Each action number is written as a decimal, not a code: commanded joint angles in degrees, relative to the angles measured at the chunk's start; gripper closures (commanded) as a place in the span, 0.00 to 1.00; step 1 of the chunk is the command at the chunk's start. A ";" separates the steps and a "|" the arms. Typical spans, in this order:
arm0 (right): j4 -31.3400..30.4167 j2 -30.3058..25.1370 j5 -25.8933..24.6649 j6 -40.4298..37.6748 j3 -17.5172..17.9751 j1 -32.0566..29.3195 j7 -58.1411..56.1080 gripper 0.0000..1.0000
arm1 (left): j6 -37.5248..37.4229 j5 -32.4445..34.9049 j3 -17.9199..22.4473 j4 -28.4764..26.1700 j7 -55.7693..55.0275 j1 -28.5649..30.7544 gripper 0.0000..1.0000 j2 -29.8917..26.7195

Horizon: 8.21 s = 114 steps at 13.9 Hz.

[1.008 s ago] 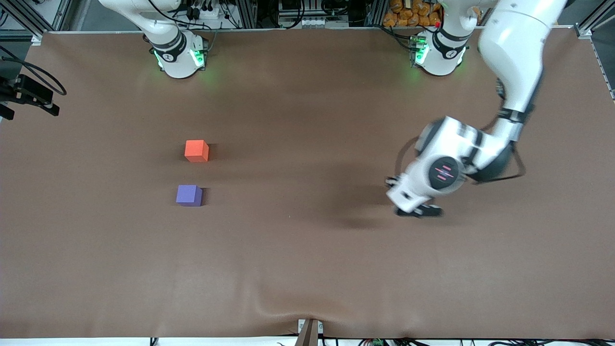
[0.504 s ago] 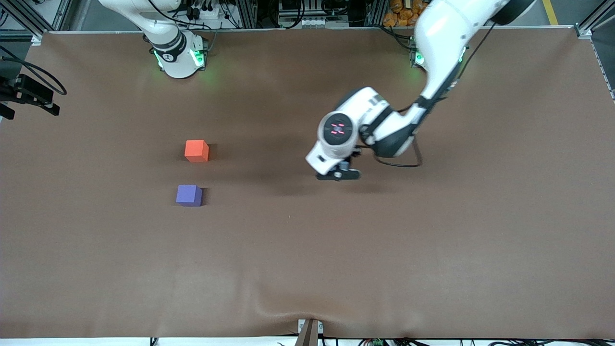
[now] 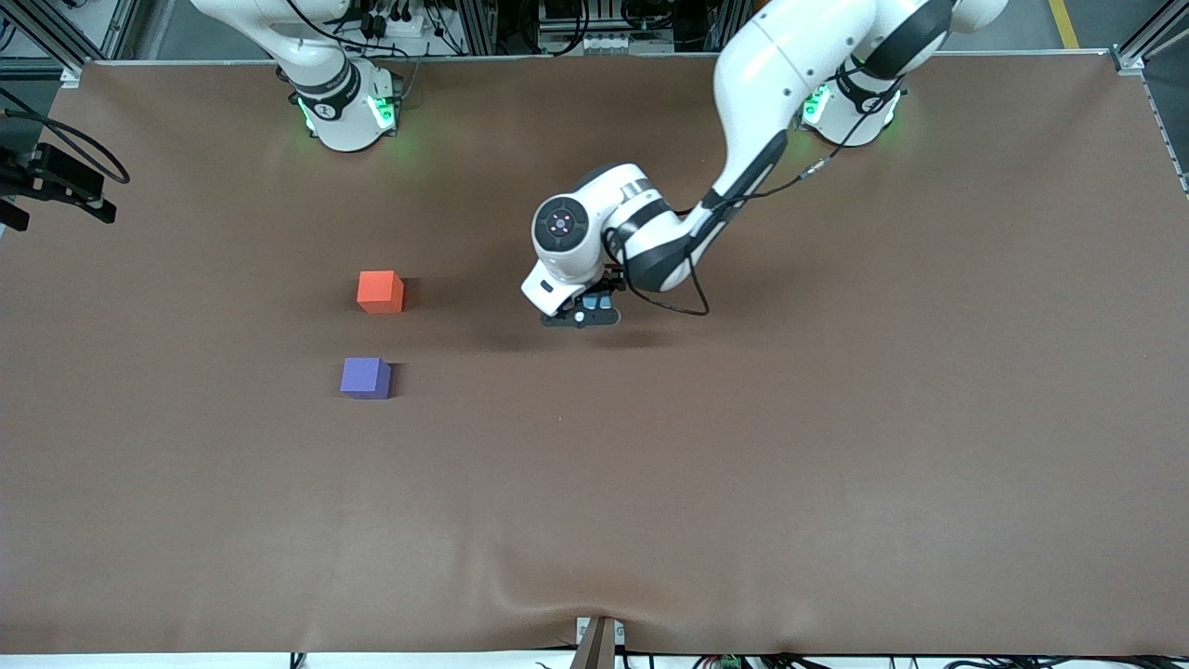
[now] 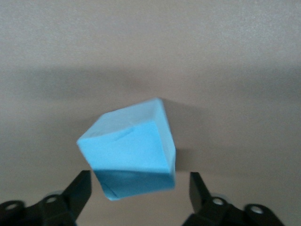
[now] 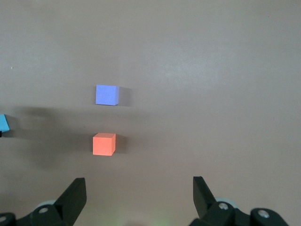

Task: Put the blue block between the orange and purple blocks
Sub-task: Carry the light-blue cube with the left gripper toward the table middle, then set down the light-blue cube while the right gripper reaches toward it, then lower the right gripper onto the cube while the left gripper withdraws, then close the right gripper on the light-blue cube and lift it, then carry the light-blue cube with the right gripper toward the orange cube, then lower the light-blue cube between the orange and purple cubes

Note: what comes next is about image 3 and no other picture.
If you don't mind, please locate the aluminium frame post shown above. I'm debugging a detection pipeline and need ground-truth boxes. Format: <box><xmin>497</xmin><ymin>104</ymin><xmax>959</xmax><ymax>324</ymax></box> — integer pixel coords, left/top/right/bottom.
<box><xmin>464</xmin><ymin>0</ymin><xmax>499</xmax><ymax>55</ymax></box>

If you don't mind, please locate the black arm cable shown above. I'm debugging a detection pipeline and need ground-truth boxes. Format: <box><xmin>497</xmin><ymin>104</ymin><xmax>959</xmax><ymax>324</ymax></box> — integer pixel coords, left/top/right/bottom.
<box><xmin>602</xmin><ymin>56</ymin><xmax>908</xmax><ymax>319</ymax></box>
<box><xmin>0</xmin><ymin>86</ymin><xmax>132</xmax><ymax>185</ymax></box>

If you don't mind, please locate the brown camera mount post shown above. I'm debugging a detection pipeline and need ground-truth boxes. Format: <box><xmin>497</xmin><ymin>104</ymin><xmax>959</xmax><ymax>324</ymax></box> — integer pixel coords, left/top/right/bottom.
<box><xmin>568</xmin><ymin>615</ymin><xmax>626</xmax><ymax>669</ymax></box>

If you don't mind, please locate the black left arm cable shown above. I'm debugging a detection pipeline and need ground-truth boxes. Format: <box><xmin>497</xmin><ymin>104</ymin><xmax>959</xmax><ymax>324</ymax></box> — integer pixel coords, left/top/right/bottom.
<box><xmin>602</xmin><ymin>56</ymin><xmax>908</xmax><ymax>319</ymax></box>

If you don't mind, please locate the brown table mat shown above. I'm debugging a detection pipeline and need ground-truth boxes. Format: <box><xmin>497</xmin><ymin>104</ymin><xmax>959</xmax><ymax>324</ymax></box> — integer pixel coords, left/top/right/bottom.
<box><xmin>0</xmin><ymin>51</ymin><xmax>1189</xmax><ymax>657</ymax></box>

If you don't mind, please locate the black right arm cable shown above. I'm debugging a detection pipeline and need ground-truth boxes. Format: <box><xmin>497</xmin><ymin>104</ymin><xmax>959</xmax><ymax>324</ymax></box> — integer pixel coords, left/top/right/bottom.
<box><xmin>0</xmin><ymin>86</ymin><xmax>132</xmax><ymax>185</ymax></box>

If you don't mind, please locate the orange foam block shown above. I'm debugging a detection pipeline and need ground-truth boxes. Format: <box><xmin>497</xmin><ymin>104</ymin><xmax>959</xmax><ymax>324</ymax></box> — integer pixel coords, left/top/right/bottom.
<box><xmin>357</xmin><ymin>270</ymin><xmax>406</xmax><ymax>315</ymax></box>

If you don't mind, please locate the white power strip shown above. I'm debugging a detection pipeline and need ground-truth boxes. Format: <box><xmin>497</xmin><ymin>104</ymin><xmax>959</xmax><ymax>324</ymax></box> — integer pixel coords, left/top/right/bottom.
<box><xmin>365</xmin><ymin>4</ymin><xmax>425</xmax><ymax>39</ymax></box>

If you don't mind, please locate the white terminal block row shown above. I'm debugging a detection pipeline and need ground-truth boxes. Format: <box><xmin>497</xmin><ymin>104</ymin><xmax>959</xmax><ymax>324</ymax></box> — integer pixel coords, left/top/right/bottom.
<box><xmin>546</xmin><ymin>32</ymin><xmax>672</xmax><ymax>56</ymax></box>

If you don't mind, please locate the purple foam block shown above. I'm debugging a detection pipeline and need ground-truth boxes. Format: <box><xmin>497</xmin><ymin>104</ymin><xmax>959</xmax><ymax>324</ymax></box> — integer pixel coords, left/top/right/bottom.
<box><xmin>339</xmin><ymin>357</ymin><xmax>393</xmax><ymax>400</ymax></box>

